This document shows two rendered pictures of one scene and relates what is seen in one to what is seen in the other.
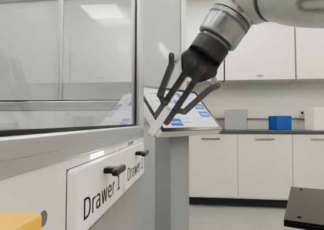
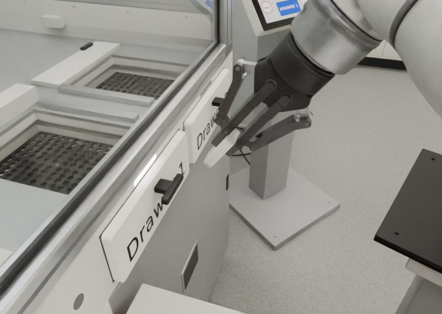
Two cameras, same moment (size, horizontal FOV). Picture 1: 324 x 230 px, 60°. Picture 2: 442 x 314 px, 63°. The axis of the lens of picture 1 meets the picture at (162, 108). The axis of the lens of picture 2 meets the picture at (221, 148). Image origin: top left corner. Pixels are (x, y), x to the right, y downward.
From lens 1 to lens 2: 0.37 m
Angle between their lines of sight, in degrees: 40
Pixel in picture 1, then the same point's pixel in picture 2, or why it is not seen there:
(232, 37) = (341, 68)
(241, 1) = (369, 16)
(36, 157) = (50, 279)
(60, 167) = (89, 244)
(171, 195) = not seen: hidden behind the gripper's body
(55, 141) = (73, 237)
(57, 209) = (95, 276)
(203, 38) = (289, 60)
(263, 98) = not seen: outside the picture
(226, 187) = not seen: hidden behind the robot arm
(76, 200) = (116, 259)
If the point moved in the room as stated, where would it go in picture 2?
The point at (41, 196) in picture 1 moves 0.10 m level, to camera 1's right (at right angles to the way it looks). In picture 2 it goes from (71, 291) to (144, 304)
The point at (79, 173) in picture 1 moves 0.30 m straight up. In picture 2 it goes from (114, 237) to (58, 28)
